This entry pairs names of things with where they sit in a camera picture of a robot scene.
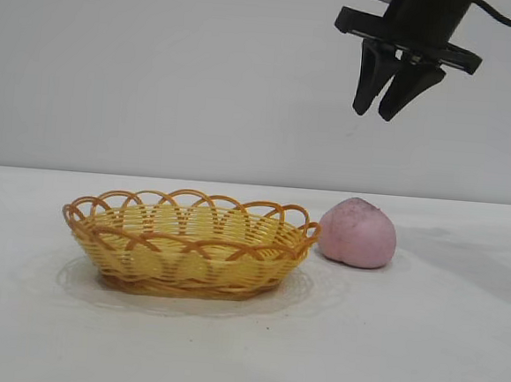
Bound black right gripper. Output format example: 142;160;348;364
326;0;488;129

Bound pink peach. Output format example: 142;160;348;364
315;194;401;270

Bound yellow woven wicker basket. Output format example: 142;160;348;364
56;179;325;310

